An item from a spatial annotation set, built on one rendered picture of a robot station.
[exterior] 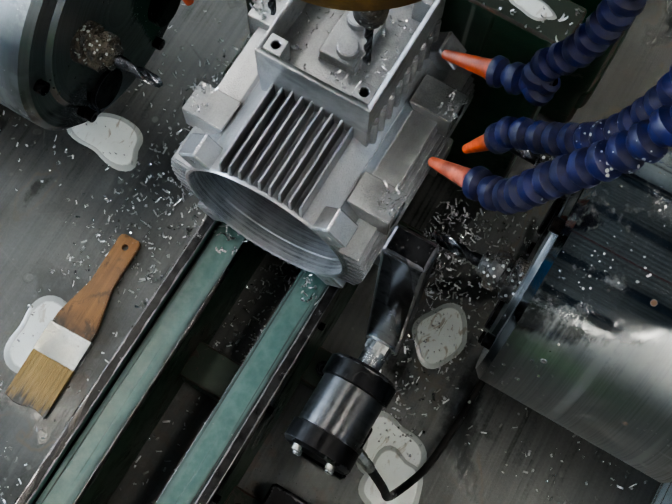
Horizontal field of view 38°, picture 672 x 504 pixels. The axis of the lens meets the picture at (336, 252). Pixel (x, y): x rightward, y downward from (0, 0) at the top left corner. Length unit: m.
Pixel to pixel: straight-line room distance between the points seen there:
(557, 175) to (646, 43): 0.66
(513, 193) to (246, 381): 0.39
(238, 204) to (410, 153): 0.18
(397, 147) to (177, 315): 0.26
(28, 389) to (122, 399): 0.16
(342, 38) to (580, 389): 0.31
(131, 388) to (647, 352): 0.45
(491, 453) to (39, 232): 0.53
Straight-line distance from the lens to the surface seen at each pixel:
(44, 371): 1.05
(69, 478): 0.91
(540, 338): 0.72
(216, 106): 0.81
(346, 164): 0.78
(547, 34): 0.77
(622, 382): 0.72
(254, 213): 0.91
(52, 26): 0.83
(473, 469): 1.02
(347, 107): 0.74
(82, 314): 1.05
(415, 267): 0.58
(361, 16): 0.62
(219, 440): 0.89
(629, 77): 1.18
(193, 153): 0.78
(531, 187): 0.58
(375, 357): 0.79
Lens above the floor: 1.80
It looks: 73 degrees down
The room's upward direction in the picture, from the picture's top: 2 degrees clockwise
